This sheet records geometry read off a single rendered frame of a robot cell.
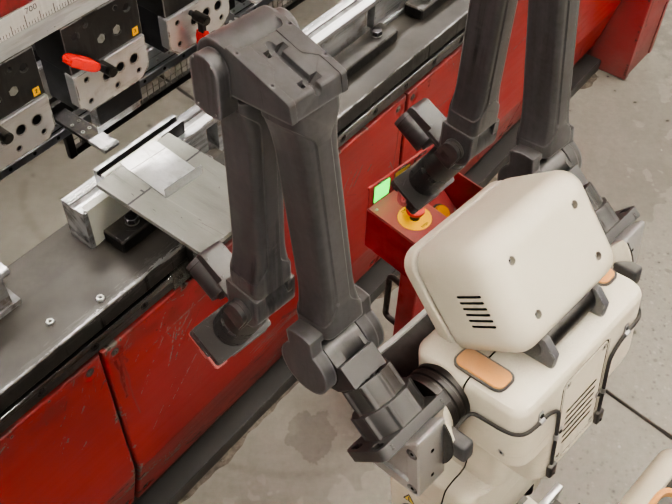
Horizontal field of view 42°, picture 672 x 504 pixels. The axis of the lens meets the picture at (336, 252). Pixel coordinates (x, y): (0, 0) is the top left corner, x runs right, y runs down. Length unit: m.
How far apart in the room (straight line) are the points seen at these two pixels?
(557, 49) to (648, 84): 2.50
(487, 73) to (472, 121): 0.08
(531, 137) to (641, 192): 1.96
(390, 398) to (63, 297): 0.77
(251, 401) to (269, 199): 1.48
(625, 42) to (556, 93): 2.37
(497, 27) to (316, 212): 0.44
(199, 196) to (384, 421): 0.68
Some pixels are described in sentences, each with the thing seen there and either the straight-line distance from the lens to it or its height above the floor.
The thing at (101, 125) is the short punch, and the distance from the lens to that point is 1.58.
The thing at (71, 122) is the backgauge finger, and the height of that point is 1.00.
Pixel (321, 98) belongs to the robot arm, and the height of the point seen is 1.59.
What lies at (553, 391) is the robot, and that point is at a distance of 1.08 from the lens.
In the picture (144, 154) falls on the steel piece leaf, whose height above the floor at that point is 1.00.
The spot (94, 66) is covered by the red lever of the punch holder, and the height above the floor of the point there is 1.28.
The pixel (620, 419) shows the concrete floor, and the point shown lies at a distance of 2.58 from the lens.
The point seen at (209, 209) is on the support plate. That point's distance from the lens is 1.54.
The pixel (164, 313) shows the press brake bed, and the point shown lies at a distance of 1.74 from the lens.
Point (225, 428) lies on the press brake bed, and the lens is 2.38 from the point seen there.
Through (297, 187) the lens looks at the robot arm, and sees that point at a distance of 0.88.
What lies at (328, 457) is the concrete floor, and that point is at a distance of 2.38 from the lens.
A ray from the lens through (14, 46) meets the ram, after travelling 1.35.
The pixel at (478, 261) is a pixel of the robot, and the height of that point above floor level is 1.38.
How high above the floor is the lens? 2.11
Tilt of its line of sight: 49 degrees down
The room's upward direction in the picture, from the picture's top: 2 degrees clockwise
